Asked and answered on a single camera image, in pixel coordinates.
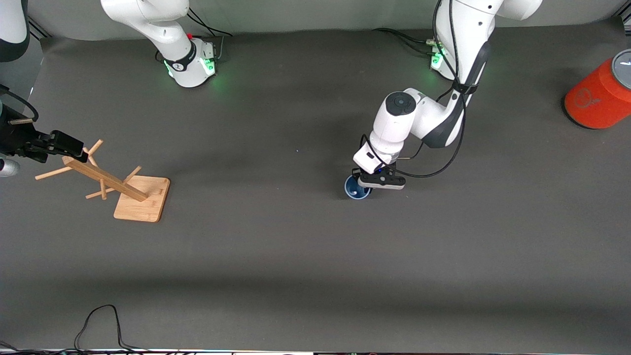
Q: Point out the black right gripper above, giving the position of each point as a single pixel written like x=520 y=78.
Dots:
x=16 y=139

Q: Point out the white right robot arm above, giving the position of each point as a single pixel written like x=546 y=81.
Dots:
x=162 y=29

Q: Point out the light blue cup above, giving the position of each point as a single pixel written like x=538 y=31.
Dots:
x=354 y=192

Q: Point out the orange cylindrical can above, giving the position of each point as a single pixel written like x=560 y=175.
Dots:
x=591 y=98

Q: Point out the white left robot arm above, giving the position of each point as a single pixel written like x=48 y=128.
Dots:
x=394 y=128

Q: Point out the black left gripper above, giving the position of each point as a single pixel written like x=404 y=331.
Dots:
x=368 y=190

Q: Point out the wooden mug tree rack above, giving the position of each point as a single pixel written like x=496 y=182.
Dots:
x=143 y=199

